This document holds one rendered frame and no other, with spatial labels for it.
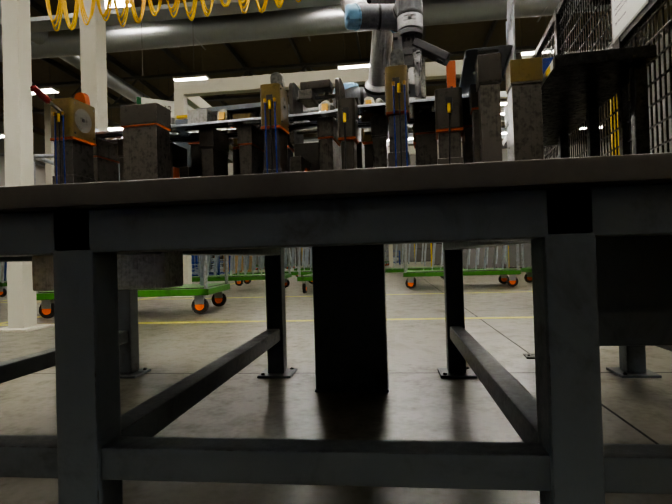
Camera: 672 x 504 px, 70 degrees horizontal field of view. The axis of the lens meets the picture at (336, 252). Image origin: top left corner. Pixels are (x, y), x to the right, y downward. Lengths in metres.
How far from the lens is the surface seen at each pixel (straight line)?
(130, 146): 1.57
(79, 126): 1.69
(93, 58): 9.72
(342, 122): 1.34
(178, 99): 8.50
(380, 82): 2.18
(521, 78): 1.40
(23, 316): 5.11
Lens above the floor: 0.56
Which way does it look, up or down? 1 degrees up
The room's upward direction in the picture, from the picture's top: 2 degrees counter-clockwise
